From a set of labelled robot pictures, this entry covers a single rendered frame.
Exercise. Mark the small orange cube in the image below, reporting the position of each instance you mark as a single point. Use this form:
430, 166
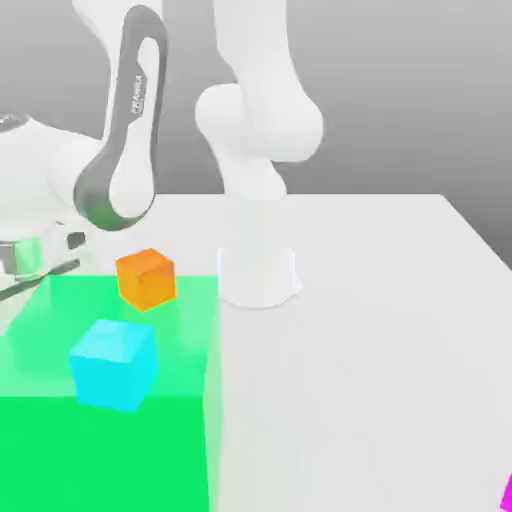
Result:
146, 280

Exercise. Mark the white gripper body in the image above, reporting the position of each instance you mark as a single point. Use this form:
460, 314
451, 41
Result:
24, 294

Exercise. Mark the small magenta cube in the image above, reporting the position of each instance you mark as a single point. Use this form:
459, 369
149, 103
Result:
508, 496

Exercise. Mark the large green box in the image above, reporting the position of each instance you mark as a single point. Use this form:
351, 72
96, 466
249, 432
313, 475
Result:
100, 452

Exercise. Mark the small cyan cube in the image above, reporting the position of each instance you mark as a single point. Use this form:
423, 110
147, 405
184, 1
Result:
114, 364

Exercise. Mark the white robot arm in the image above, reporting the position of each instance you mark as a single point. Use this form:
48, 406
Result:
260, 120

